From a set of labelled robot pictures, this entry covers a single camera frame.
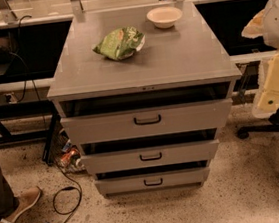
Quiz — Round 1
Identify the grey drawer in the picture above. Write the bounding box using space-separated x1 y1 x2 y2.
61 99 232 145
94 167 210 196
82 140 219 174

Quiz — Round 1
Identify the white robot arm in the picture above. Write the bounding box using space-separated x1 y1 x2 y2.
241 0 279 119

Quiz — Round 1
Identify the grey drawer cabinet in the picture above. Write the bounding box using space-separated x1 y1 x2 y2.
37 0 255 204

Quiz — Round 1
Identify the grey top drawer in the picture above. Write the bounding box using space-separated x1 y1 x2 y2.
61 99 232 145

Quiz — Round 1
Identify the grey bottom drawer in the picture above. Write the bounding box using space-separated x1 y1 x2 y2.
94 167 210 196

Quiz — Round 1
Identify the green chip bag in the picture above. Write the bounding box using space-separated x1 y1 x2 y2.
93 26 145 61

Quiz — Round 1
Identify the orange can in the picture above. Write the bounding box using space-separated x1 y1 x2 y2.
60 148 80 167

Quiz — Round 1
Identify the white bowl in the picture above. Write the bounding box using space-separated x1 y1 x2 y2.
147 6 183 29

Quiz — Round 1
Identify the white power outlet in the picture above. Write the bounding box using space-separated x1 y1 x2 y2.
5 93 18 104

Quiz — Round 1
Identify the wire trash basket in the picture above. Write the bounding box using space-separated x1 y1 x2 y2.
50 128 86 173

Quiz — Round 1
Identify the black floor cable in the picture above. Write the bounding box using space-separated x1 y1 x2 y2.
31 157 87 223

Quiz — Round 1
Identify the black hanging cable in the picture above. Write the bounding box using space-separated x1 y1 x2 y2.
4 14 49 131

